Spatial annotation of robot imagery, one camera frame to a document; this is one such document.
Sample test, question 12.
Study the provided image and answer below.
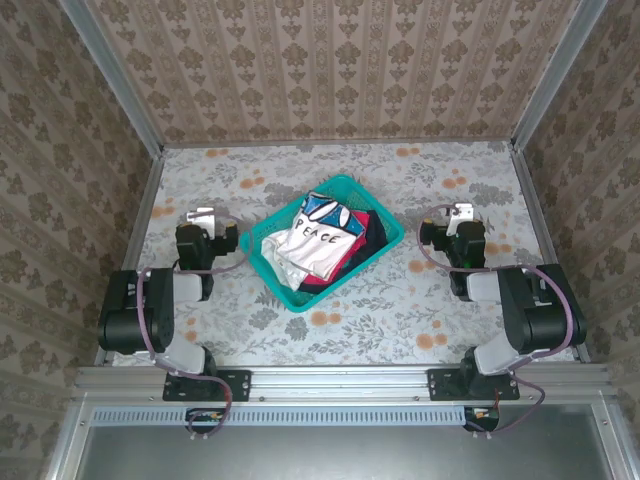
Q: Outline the teal plastic basket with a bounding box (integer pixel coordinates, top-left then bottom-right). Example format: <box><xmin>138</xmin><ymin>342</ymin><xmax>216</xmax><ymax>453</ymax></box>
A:
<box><xmin>239</xmin><ymin>173</ymin><xmax>405</xmax><ymax>314</ymax></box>

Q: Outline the white flower print t-shirt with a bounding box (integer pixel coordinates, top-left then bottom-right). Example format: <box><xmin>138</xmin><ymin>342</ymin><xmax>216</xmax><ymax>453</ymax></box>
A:
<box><xmin>260</xmin><ymin>191</ymin><xmax>364</xmax><ymax>291</ymax></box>

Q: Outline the dark navy t-shirt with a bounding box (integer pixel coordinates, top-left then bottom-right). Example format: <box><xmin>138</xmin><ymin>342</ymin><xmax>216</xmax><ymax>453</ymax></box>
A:
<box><xmin>344</xmin><ymin>209</ymin><xmax>390</xmax><ymax>274</ymax></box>

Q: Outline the red t-shirt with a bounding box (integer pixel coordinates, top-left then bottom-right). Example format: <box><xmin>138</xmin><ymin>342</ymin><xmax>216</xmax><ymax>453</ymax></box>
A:
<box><xmin>298</xmin><ymin>209</ymin><xmax>374</xmax><ymax>296</ymax></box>

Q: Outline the floral table cover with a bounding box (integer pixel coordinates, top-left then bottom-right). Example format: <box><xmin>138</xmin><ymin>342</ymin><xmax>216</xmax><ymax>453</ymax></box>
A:
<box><xmin>107</xmin><ymin>141</ymin><xmax>581</xmax><ymax>366</ymax></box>

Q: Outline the small circuit board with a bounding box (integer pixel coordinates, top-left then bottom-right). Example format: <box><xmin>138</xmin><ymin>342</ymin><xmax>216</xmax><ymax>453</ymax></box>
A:
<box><xmin>185</xmin><ymin>408</ymin><xmax>227</xmax><ymax>434</ymax></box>
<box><xmin>463</xmin><ymin>405</ymin><xmax>501</xmax><ymax>432</ymax></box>

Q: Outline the grey metal panel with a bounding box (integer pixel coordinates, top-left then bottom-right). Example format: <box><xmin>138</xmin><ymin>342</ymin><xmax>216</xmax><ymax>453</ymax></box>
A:
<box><xmin>74</xmin><ymin>422</ymin><xmax>619</xmax><ymax>480</ymax></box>

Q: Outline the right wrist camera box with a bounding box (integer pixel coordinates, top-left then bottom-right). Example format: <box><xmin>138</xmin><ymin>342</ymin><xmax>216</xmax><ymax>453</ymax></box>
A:
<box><xmin>446</xmin><ymin>202</ymin><xmax>475</xmax><ymax>237</ymax></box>

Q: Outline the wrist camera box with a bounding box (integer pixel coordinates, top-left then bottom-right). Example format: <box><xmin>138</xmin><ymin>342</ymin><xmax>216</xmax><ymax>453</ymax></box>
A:
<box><xmin>186</xmin><ymin>206</ymin><xmax>217</xmax><ymax>236</ymax></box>
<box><xmin>446</xmin><ymin>202</ymin><xmax>475</xmax><ymax>237</ymax></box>

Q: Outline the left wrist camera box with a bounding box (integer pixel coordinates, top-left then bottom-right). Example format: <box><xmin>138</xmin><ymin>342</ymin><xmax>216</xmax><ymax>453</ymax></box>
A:
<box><xmin>186</xmin><ymin>206</ymin><xmax>217</xmax><ymax>236</ymax></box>

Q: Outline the aluminium side rail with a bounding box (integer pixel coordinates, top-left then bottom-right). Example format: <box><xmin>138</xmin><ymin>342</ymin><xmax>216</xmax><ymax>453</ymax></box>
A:
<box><xmin>513</xmin><ymin>148</ymin><xmax>592</xmax><ymax>364</ymax></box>
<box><xmin>94</xmin><ymin>152</ymin><xmax>164</xmax><ymax>366</ymax></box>

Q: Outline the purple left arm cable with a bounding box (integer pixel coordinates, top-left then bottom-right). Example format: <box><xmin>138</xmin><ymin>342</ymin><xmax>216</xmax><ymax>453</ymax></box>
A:
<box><xmin>136</xmin><ymin>209</ymin><xmax>254</xmax><ymax>441</ymax></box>

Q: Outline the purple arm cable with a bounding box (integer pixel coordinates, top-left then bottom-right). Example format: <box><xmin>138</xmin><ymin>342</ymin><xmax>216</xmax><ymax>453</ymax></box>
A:
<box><xmin>136</xmin><ymin>209</ymin><xmax>254</xmax><ymax>441</ymax></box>
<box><xmin>417</xmin><ymin>203</ymin><xmax>576</xmax><ymax>441</ymax></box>

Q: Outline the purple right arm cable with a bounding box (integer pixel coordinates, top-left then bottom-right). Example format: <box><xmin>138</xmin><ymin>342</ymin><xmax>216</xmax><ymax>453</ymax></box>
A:
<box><xmin>417</xmin><ymin>203</ymin><xmax>576</xmax><ymax>441</ymax></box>

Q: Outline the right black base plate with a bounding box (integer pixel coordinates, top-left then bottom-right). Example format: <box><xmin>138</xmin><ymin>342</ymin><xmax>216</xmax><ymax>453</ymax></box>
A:
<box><xmin>427</xmin><ymin>368</ymin><xmax>521</xmax><ymax>402</ymax></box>

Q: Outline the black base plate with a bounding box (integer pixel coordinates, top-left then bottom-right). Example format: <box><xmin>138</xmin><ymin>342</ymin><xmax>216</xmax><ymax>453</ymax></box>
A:
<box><xmin>427</xmin><ymin>368</ymin><xmax>521</xmax><ymax>402</ymax></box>
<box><xmin>163</xmin><ymin>368</ymin><xmax>251</xmax><ymax>404</ymax></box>

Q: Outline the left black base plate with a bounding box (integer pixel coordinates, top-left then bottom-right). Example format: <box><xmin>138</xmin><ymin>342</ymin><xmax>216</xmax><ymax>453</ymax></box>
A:
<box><xmin>163</xmin><ymin>368</ymin><xmax>251</xmax><ymax>404</ymax></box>

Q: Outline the aluminium corner post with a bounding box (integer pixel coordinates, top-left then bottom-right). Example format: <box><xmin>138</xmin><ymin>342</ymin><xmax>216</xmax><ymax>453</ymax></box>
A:
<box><xmin>512</xmin><ymin>0</ymin><xmax>611</xmax><ymax>151</ymax></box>
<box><xmin>58</xmin><ymin>0</ymin><xmax>165</xmax><ymax>157</ymax></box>

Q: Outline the aluminium cross rail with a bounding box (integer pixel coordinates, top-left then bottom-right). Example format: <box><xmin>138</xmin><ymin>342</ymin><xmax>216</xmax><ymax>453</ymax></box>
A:
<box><xmin>73</xmin><ymin>363</ymin><xmax>615</xmax><ymax>402</ymax></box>

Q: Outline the grey slotted cable duct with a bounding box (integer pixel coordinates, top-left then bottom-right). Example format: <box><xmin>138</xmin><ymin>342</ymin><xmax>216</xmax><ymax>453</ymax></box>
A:
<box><xmin>92</xmin><ymin>407</ymin><xmax>465</xmax><ymax>426</ymax></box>

